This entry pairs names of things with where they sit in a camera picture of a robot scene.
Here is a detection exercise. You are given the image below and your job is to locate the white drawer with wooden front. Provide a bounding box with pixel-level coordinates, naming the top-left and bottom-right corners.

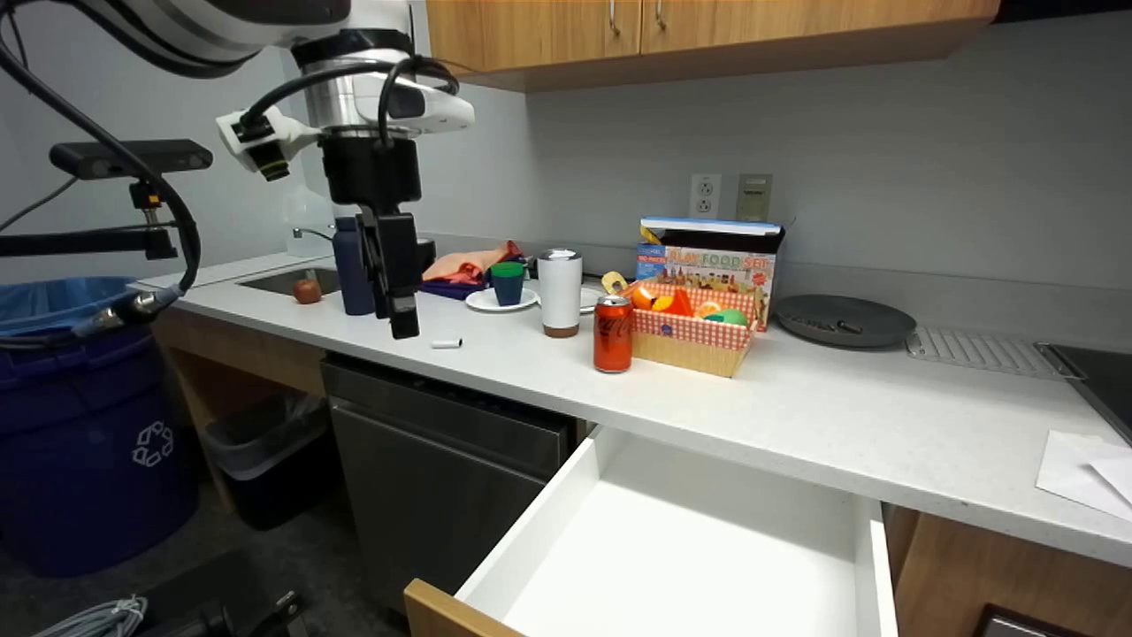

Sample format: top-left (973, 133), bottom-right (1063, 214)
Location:
top-left (403, 424), bottom-right (900, 637)

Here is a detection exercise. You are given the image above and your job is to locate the dark blue bottle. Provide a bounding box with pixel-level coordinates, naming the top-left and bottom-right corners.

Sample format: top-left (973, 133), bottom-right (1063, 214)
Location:
top-left (332, 216), bottom-right (378, 318)

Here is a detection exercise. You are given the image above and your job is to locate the orange cloth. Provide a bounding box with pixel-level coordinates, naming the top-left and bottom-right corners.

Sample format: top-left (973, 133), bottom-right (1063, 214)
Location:
top-left (422, 240), bottom-right (525, 287)

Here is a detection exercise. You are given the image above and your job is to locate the sink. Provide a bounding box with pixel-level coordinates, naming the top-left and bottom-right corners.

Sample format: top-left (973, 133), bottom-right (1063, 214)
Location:
top-left (236, 265), bottom-right (342, 298)

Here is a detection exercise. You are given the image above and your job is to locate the dark purple cloth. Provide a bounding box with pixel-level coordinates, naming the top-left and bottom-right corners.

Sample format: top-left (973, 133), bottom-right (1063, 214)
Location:
top-left (419, 278), bottom-right (484, 301)

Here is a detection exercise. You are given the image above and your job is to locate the blue cup with green rim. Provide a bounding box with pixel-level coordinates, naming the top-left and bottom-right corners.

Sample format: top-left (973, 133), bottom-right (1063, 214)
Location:
top-left (488, 261), bottom-right (526, 308)

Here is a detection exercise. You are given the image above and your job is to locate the white tumbler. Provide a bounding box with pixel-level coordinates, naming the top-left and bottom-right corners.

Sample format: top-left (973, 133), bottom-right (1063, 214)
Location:
top-left (537, 248), bottom-right (585, 339)

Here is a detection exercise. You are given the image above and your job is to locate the red soda can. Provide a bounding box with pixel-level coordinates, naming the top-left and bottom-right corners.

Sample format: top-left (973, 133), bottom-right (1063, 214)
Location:
top-left (593, 295), bottom-right (635, 374)

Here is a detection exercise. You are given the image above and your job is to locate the black trash bin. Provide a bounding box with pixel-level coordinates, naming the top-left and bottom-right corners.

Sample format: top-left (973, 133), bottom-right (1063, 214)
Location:
top-left (203, 393), bottom-right (342, 531)

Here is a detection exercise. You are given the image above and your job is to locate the stainless steel dishwasher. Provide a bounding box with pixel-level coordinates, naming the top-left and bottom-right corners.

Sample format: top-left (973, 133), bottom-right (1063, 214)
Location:
top-left (319, 353), bottom-right (582, 613)

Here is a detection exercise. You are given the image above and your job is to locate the toy food box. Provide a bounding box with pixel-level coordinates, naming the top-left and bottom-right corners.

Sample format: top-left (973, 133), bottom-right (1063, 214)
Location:
top-left (636, 217), bottom-right (786, 334)

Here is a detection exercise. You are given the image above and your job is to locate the red checkered basket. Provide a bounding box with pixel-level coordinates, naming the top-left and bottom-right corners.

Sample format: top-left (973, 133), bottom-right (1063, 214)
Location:
top-left (629, 280), bottom-right (761, 380)

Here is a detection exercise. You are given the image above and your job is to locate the blue recycling bin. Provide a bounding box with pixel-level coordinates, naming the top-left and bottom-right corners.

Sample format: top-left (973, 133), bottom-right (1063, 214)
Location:
top-left (0, 276), bottom-right (201, 579)

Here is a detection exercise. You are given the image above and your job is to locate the grey round plate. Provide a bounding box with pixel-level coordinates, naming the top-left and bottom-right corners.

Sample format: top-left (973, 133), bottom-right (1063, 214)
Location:
top-left (775, 294), bottom-right (918, 349)

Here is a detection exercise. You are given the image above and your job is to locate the grey ribbed drying mat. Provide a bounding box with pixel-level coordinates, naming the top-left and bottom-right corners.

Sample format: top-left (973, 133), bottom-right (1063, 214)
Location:
top-left (906, 325), bottom-right (1076, 382)

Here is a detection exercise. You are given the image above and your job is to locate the black cooktop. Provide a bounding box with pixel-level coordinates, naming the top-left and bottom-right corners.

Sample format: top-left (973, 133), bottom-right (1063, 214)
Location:
top-left (1034, 342), bottom-right (1132, 445)

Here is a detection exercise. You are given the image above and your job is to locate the wooden cabinet door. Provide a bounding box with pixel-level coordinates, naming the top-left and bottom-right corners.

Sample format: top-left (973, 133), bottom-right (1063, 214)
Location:
top-left (892, 508), bottom-right (1132, 637)

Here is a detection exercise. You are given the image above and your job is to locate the white paper sheet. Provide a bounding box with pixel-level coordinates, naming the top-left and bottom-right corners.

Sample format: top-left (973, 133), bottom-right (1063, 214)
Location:
top-left (1035, 429), bottom-right (1132, 524)

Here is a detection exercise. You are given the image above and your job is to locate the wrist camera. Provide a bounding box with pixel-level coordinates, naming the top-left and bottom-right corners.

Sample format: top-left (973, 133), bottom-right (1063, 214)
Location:
top-left (216, 105), bottom-right (325, 183)

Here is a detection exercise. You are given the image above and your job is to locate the camera on mount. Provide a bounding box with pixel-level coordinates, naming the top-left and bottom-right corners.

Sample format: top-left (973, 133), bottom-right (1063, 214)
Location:
top-left (0, 139), bottom-right (214, 263)

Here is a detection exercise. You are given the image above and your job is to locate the white wall socket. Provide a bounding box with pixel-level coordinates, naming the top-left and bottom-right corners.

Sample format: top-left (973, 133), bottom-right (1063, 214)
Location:
top-left (689, 173), bottom-right (723, 219)

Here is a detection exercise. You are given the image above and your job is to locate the wooden wall cabinet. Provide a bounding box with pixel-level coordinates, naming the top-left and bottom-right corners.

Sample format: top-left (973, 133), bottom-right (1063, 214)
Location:
top-left (424, 0), bottom-right (1002, 95)

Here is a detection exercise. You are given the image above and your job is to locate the coil of grey cable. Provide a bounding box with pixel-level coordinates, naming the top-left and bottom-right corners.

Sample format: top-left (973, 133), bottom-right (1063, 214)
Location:
top-left (30, 595), bottom-right (149, 637)

